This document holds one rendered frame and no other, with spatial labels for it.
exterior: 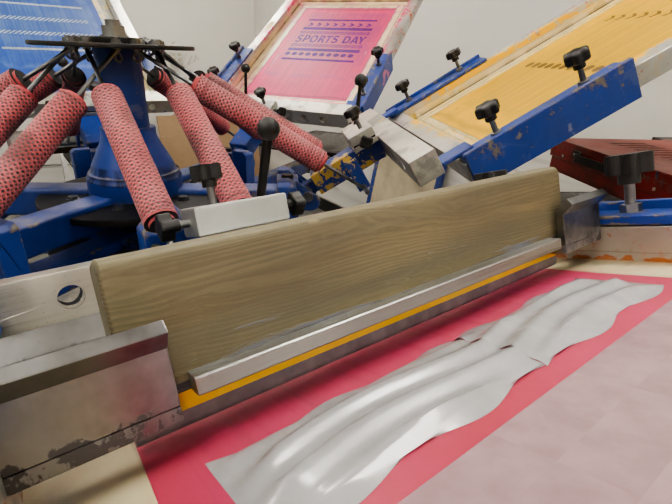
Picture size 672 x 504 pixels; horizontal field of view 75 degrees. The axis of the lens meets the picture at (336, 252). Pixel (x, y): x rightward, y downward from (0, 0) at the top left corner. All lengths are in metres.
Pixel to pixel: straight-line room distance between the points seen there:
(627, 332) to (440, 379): 0.14
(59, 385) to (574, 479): 0.21
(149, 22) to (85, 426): 4.33
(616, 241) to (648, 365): 0.25
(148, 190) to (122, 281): 0.47
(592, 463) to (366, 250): 0.17
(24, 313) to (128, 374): 0.25
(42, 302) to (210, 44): 4.28
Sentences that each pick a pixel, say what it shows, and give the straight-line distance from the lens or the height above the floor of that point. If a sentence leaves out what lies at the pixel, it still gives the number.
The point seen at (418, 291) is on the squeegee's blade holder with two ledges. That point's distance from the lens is 0.31.
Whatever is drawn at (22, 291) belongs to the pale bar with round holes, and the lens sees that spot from 0.46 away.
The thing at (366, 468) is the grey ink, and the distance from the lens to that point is 0.21.
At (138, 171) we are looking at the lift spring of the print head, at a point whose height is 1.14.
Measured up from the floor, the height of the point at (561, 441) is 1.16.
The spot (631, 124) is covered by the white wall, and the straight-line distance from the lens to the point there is 2.38.
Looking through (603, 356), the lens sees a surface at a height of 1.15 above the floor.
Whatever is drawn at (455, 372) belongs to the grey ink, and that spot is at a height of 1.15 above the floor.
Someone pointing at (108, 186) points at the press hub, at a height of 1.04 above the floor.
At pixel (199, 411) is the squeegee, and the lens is 0.27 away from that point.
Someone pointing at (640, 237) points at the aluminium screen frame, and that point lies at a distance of 0.52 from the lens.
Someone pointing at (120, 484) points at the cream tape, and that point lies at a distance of 0.26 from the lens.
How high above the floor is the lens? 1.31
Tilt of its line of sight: 24 degrees down
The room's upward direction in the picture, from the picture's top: 2 degrees clockwise
